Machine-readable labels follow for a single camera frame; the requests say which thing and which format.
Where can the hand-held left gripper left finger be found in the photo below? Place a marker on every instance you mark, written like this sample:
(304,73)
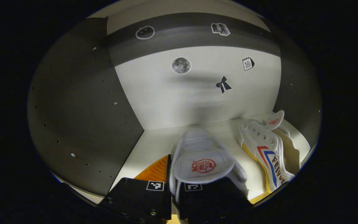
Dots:
(135,199)

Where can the grey shoe cabinet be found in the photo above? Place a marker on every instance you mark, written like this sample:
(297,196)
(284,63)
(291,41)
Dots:
(82,109)

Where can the white canvas shoe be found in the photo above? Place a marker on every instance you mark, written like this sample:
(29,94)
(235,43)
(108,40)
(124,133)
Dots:
(204,155)
(266,149)

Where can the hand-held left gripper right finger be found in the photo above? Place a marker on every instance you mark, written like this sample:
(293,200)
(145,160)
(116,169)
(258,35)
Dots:
(216,202)

